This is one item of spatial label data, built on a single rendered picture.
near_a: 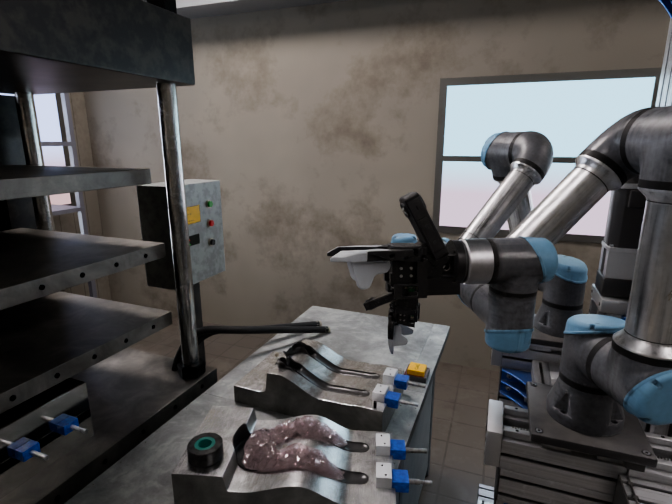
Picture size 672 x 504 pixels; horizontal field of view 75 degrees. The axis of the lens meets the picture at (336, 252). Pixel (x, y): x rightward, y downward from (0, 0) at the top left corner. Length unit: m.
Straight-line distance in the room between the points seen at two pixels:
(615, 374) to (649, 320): 0.12
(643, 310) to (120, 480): 1.22
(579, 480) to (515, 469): 0.13
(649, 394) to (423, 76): 2.60
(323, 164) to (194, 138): 1.18
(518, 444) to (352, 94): 2.65
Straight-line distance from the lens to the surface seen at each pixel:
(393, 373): 1.44
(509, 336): 0.78
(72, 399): 1.48
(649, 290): 0.90
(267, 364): 1.62
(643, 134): 0.89
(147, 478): 1.33
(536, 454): 1.14
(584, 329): 1.03
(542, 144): 1.36
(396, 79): 3.22
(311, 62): 3.44
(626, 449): 1.10
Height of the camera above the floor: 1.62
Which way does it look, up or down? 14 degrees down
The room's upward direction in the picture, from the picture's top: straight up
